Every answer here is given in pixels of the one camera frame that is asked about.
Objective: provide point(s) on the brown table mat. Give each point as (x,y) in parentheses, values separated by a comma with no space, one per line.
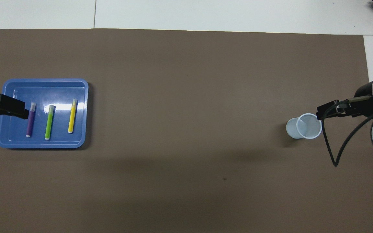
(173,194)

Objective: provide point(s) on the yellow pen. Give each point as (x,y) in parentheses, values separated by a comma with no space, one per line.
(72,118)

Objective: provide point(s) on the translucent light blue pen cup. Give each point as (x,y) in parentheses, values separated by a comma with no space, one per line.
(308,127)

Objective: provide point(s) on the green pen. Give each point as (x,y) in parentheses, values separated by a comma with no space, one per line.
(49,124)

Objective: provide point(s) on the blue plastic tray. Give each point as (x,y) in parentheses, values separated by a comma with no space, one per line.
(60,142)

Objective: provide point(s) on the purple pen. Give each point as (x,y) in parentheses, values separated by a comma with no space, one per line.
(30,124)

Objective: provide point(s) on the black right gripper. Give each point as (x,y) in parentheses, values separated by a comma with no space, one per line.
(366,100)

